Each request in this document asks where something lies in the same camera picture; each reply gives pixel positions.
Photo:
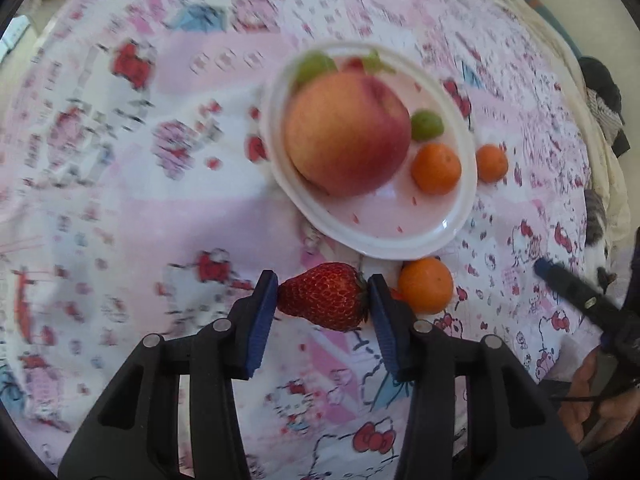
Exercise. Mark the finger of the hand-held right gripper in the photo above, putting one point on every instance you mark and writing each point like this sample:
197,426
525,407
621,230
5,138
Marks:
575,287

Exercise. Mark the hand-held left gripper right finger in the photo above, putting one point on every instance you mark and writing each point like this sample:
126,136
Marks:
387,325

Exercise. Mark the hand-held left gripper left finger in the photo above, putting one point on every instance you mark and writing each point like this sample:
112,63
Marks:
262,320

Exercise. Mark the large red strawberry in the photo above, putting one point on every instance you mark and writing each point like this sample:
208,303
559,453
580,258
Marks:
322,296

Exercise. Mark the pink strawberry print plate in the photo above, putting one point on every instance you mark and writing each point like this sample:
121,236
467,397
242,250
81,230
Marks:
380,200

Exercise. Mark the small orange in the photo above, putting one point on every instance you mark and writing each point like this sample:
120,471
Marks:
436,168
491,162
425,285

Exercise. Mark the red yellow apple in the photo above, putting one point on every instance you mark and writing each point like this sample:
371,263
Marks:
347,132

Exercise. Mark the green grape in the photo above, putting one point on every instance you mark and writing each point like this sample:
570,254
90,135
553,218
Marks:
426,126
314,67

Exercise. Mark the person's right hand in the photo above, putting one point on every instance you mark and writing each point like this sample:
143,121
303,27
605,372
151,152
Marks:
580,390

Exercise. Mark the grey white cat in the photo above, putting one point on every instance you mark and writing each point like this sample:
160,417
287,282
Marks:
595,212

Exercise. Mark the striped garment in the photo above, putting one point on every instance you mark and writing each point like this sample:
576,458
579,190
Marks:
605,112

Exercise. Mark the dark garment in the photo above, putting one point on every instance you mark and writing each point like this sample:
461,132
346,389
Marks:
600,76

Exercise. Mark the cream duvet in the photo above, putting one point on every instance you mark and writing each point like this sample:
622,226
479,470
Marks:
547,27

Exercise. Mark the blue mattress edge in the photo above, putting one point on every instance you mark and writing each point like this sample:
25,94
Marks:
536,2

